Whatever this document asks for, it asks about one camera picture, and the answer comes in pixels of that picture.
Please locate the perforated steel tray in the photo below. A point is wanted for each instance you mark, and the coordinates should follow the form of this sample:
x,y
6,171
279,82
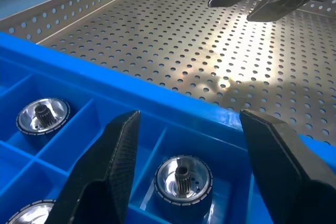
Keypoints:
x,y
183,37

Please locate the silver metal roller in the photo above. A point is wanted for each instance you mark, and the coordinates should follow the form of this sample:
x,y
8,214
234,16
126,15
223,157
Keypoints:
x,y
168,184
31,119
29,214

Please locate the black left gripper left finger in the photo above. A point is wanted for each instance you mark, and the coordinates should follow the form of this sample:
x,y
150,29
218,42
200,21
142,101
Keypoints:
x,y
105,182

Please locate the blue plastic compartment tray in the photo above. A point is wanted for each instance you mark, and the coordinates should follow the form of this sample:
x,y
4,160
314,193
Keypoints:
x,y
170,103

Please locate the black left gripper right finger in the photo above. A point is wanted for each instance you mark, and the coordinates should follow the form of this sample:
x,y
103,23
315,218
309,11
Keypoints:
x,y
286,176

